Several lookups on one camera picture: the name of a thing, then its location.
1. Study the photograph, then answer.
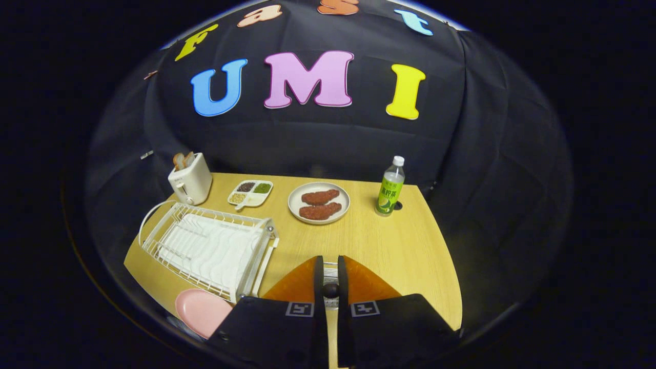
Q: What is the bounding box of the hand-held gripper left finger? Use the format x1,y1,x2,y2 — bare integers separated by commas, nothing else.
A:
208,255,329,369

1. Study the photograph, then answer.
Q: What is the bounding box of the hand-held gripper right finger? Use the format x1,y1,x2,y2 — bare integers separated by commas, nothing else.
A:
337,255,462,369

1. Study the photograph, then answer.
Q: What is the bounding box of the clear wire basket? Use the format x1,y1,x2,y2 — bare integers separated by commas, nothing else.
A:
323,262,340,310

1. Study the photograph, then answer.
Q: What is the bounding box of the pink plate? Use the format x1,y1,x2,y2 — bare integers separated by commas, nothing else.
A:
175,289,234,339

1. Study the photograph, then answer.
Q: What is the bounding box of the white wire dish rack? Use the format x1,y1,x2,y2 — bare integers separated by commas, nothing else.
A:
138,200,280,304

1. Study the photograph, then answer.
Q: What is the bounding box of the white plate with meat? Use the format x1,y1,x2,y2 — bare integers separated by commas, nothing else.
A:
288,182,351,226

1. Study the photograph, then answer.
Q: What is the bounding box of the red meat patty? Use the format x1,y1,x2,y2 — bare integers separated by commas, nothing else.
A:
301,189,340,206
299,202,342,221

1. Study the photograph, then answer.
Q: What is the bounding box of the green label drink bottle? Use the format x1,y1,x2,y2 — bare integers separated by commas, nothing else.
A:
375,156,406,217

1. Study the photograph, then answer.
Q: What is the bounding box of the white divided snack tray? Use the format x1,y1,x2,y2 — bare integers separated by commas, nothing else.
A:
228,179,274,211

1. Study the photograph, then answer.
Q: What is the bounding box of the black backdrop cloth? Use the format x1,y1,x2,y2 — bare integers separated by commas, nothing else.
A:
85,0,573,329

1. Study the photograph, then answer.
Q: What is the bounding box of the white toaster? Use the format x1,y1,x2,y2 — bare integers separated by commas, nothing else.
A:
168,152,213,206

